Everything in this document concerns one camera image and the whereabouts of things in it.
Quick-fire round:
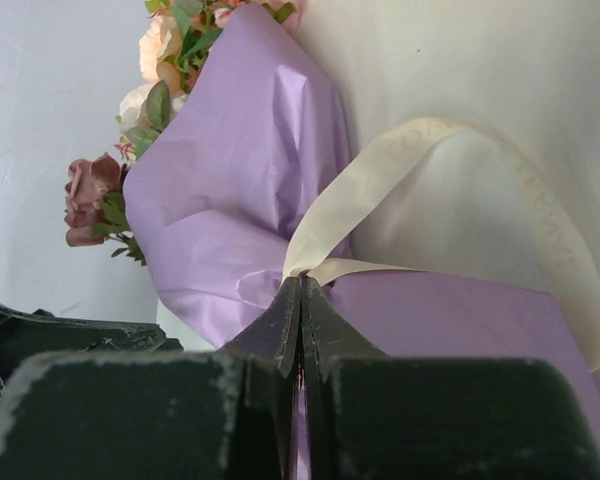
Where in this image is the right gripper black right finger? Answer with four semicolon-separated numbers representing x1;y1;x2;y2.
301;276;388;380

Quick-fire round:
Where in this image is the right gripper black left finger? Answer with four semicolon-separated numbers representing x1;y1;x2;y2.
220;278;300;377

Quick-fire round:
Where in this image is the purple pink wrapping paper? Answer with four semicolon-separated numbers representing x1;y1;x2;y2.
121;4;600;480

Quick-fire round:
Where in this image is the pink artificial flower bunch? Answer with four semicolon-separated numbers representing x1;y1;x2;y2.
63;0;307;267

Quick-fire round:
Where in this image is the cream ribbon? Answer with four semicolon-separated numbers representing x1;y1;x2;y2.
283;117;600;370

